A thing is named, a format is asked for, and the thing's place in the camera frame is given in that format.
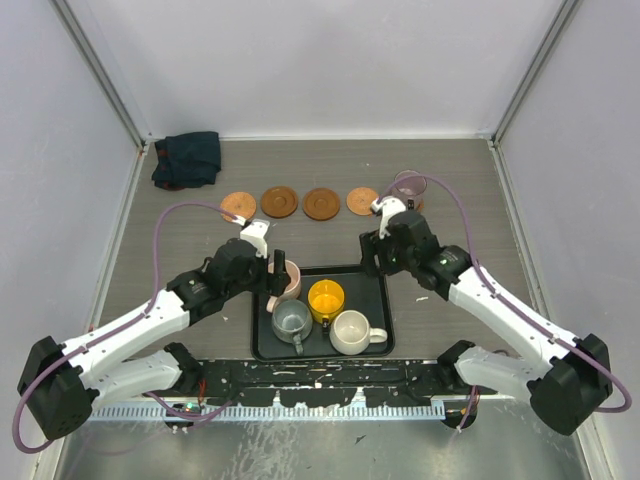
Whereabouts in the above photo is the pink ceramic mug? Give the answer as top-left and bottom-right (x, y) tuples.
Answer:
(266, 260), (301, 313)

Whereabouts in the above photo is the light cork coaster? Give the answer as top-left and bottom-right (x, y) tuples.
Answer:
(220, 191), (257, 225)
(346, 187), (378, 216)

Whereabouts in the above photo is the purple glass mug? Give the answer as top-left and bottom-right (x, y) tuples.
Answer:
(391, 170), (427, 210)

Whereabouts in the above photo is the white ceramic mug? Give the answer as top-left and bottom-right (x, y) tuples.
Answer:
(329, 310), (388, 356)

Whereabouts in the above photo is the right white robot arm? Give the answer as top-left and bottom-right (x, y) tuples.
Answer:
(359, 197), (612, 436)

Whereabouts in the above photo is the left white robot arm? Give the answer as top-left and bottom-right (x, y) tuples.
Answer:
(12, 239), (290, 453)

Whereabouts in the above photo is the grey glass mug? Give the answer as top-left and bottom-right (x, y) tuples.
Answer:
(271, 299), (314, 356)

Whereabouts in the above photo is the yellow mug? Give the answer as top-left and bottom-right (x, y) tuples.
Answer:
(307, 279), (346, 327)

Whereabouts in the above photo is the black plastic tray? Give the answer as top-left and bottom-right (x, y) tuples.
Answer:
(250, 264), (395, 363)

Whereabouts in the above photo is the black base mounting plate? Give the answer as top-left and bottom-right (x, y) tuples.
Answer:
(142, 357), (499, 407)

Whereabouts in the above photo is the dark blue folded cloth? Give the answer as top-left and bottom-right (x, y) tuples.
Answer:
(151, 131), (222, 191)

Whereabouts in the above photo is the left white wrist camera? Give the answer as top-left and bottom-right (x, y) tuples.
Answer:
(233, 215), (270, 258)

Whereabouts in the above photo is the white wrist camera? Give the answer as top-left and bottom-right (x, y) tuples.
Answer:
(370, 196), (407, 239)
(233, 215), (270, 258)

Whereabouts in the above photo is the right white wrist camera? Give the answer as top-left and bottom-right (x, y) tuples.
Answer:
(370, 196), (407, 239)

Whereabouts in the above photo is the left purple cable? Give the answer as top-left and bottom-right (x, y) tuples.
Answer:
(10, 200), (249, 454)

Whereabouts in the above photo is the purple cable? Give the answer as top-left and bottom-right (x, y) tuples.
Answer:
(372, 173), (632, 431)
(10, 200), (249, 454)

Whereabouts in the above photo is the white slotted cable duct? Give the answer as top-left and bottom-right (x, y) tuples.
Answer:
(89, 400), (446, 422)

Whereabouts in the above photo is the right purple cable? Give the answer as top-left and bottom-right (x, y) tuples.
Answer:
(372, 173), (632, 431)

